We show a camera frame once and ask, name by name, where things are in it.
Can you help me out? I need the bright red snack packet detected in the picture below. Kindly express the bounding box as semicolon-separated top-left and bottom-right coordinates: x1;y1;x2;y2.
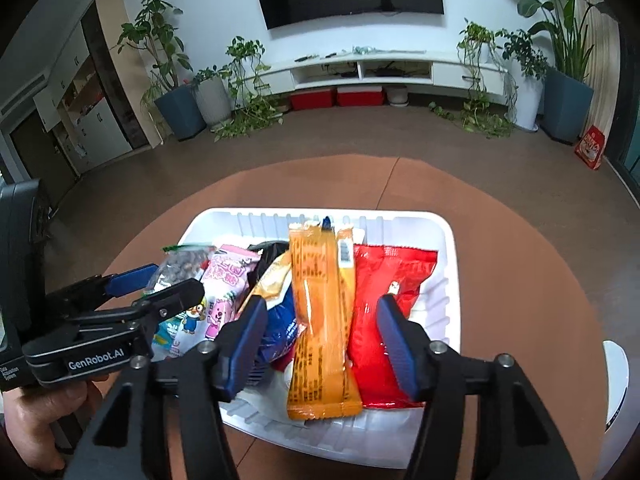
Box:
347;242;440;409

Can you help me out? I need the tall white planter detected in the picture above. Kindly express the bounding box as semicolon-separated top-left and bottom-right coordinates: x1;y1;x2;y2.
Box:
515;72;545;131

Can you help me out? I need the wooden slat panel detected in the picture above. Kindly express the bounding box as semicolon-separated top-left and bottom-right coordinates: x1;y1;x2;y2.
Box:
575;0;621;131

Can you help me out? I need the person's left hand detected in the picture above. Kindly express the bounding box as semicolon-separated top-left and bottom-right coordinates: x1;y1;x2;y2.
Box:
2;377;103;473

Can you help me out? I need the orange snack packet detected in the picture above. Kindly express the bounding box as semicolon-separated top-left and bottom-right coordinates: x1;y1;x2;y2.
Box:
286;221;363;420

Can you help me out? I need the red bag on floor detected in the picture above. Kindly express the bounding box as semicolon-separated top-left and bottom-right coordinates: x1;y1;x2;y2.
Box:
574;125;606;171

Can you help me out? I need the trailing vine plant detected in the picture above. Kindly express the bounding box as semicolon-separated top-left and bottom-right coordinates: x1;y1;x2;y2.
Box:
430;20;516;138

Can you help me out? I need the white plastic tray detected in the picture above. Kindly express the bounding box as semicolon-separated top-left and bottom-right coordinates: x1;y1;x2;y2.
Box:
177;207;461;468

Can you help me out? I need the white storage cabinet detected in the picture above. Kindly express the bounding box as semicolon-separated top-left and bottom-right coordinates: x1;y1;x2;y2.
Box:
35;25;133;173

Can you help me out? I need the tall leafy tree plant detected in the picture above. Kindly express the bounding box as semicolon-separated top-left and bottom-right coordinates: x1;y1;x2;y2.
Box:
117;0;191;106

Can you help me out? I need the red storage box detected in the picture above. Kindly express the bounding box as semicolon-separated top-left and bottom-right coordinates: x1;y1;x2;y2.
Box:
290;87;335;111
336;86;385;107

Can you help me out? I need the bushy green plant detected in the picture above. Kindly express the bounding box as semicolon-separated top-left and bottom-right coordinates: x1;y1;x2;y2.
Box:
495;30;548;81

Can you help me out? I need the light blue snack packet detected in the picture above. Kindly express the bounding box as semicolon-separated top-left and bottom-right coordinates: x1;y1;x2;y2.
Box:
152;317;181;358

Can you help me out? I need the white appliance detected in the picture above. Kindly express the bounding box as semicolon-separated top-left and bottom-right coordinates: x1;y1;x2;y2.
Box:
597;340;631;480

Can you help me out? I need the trailing green plant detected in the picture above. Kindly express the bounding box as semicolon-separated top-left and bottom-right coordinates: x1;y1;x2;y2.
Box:
192;35;286;141

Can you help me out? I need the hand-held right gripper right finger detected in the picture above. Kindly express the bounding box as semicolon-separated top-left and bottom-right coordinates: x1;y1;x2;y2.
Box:
375;294;581;480

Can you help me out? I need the black snack packet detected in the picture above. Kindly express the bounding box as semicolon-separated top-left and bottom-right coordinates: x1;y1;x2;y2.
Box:
247;241;291;281

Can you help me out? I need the white TV cabinet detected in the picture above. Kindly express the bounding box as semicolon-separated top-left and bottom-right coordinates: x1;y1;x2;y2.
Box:
245;50;513;108

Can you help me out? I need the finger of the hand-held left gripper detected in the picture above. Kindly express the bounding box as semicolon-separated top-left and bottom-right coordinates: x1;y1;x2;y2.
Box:
67;280;206;332
47;262;159;319

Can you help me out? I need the blue square planter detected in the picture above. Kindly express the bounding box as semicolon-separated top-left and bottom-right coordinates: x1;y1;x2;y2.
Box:
542;67;596;143

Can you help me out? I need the large leaf plant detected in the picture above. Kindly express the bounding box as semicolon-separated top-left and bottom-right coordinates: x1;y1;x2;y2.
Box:
492;0;613;81

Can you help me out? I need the large white red snack bag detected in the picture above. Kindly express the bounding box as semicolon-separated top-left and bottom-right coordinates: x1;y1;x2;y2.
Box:
225;252;307;427

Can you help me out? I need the pink cartoon snack packet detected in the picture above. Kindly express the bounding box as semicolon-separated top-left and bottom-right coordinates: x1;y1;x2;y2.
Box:
170;244;262;361

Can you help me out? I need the thin orange packet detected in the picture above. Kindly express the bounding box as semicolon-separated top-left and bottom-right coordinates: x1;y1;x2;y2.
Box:
336;227;357;286

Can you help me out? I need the clear nut packet green edge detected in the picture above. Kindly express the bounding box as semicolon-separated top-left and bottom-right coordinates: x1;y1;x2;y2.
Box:
145;242;216;301

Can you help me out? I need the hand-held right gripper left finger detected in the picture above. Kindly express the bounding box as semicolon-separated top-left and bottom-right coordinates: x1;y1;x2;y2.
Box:
62;295;269;480

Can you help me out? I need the round white planter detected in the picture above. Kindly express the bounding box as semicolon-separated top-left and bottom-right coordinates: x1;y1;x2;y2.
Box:
192;76;233;128

